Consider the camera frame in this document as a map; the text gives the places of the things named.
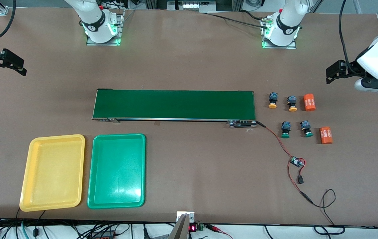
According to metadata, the orange cylinder printed 4680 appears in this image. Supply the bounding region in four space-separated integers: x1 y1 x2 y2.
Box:
319 126 334 145
303 94 317 112

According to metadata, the small green circuit board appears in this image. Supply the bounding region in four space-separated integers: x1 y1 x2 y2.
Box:
290 156 306 168

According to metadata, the yellow plastic tray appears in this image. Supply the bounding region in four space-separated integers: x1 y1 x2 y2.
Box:
19 134 86 212

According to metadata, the red black power lead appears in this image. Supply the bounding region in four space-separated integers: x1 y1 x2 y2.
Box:
287 163 314 204

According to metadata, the green plastic tray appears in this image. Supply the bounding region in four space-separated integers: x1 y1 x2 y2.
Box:
87 133 146 210

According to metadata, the green belt conveyor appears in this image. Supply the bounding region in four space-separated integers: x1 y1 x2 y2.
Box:
92 89 257 128

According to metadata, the grey control box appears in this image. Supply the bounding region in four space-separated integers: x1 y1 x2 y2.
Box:
167 0 217 13

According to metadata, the red clip test lead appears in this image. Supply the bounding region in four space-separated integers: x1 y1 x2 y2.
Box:
206 224 233 239

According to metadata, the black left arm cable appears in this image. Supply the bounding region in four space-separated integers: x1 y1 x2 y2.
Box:
338 0 359 75

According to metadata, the aluminium arm base plate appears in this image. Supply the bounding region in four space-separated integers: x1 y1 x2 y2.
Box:
86 9 125 46
260 17 297 49

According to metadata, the red black motor wire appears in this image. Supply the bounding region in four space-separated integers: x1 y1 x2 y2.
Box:
255 121 296 160

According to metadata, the small black inline switch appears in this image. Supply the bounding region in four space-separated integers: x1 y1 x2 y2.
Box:
296 165 306 185

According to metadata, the black arm base cable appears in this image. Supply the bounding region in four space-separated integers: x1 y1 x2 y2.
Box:
206 9 271 30

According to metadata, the thin black looped cable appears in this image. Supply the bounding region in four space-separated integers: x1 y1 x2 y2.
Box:
314 189 345 235

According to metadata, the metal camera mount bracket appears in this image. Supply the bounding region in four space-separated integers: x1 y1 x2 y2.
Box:
168 211 195 239

